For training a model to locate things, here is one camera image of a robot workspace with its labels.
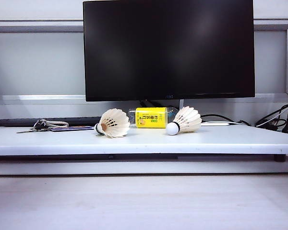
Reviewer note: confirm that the white flat device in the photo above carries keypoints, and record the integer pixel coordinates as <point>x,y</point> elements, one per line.
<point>216,123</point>

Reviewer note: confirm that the yellow label plastic bottle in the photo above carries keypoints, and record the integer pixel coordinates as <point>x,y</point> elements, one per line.
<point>148,117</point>

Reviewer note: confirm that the black computer monitor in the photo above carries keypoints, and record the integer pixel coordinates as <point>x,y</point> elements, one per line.
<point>158,48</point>

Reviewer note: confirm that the white feather shuttlecock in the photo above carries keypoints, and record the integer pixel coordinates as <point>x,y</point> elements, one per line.
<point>189,122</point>
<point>117,124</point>

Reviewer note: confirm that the white raised desk board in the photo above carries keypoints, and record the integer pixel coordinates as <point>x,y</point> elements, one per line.
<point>144,143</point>

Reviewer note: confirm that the black computer keyboard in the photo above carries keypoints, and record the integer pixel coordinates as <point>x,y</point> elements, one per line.
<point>14,121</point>

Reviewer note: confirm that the blue key tag card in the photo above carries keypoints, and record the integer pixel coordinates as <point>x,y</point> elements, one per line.
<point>72,128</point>

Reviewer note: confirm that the aluminium partition frame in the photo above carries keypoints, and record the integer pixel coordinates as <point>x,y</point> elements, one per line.
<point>38,28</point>

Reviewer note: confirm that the black board foot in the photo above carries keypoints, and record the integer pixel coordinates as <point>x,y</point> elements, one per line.
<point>280,158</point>

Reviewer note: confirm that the metal key bunch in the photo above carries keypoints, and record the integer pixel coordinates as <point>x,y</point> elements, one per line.
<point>39,125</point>

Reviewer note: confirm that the silver monitor stand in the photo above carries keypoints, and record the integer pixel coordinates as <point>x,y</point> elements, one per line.
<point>181,104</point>

